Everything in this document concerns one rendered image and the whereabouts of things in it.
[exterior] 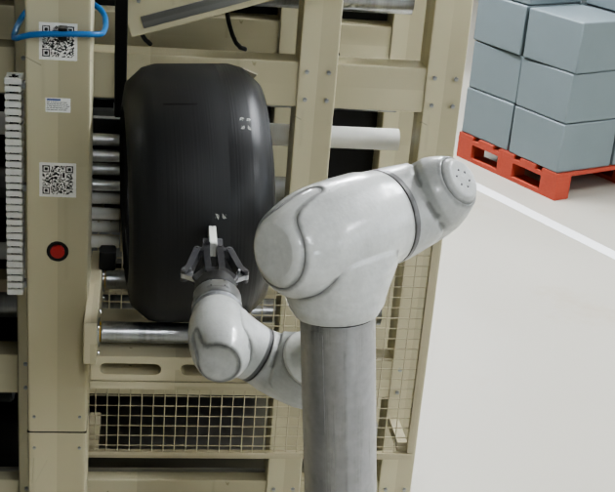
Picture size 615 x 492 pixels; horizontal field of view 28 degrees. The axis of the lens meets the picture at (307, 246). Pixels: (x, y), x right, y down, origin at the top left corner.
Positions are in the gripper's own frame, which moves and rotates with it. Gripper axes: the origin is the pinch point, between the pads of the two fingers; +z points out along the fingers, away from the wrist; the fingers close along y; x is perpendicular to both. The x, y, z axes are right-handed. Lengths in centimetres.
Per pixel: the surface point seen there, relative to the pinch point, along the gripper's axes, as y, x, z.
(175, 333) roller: 5.9, 29.4, 11.1
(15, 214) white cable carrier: 40.0, 8.1, 22.7
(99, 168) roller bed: 24, 16, 62
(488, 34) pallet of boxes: -172, 105, 420
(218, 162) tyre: -0.8, -12.1, 9.9
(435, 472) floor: -81, 132, 86
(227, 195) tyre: -2.9, -6.7, 6.4
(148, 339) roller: 11.5, 30.8, 10.7
